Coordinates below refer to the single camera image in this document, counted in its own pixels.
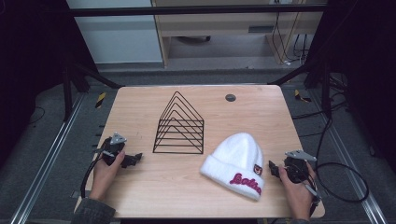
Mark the grey table grommet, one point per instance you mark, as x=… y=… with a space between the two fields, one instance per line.
x=230 y=97

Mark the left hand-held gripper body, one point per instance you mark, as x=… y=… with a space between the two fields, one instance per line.
x=112 y=149

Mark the aluminium floor rail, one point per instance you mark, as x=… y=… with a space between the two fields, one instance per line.
x=46 y=161
x=351 y=161

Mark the black curtain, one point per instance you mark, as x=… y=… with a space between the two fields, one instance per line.
x=367 y=68
x=28 y=62

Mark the light wooden desk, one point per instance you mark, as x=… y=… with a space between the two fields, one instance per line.
x=218 y=25

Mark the black horizontal frame bar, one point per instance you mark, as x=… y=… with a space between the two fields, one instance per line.
x=186 y=11

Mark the person's left hand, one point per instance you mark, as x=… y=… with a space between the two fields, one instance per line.
x=104 y=177

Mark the white knit beanie hat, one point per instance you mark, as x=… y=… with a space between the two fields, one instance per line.
x=238 y=161

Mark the white cabinet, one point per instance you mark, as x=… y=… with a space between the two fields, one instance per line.
x=118 y=40

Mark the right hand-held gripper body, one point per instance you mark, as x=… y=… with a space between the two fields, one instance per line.
x=295 y=169

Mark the black metal stand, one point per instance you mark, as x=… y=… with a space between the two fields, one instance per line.
x=325 y=90
x=67 y=93

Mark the yellow black tape marker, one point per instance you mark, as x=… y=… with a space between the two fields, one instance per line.
x=300 y=95
x=100 y=100

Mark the person's right hand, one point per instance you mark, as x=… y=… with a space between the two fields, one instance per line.
x=299 y=196

